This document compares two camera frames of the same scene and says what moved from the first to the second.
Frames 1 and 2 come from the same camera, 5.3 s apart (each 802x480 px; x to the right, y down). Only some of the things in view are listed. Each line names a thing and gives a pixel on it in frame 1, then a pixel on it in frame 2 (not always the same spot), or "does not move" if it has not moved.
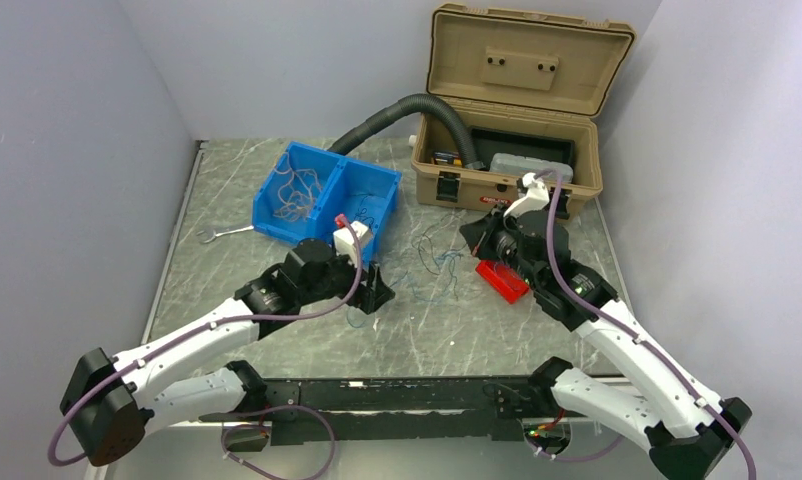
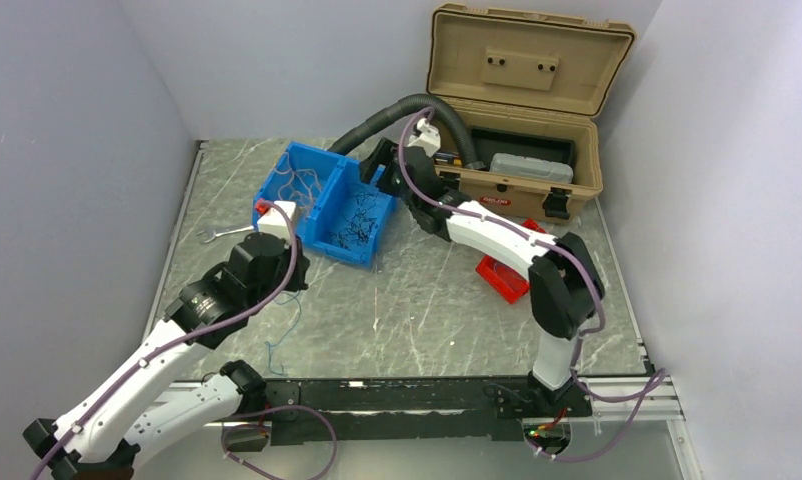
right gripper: [480, 233] to [383, 155]
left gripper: [370, 296] to [301, 266]
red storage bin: [507, 282] does not move
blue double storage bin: [299, 192] does not move
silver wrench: [213, 234] does not move
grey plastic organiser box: [525, 165] does not move
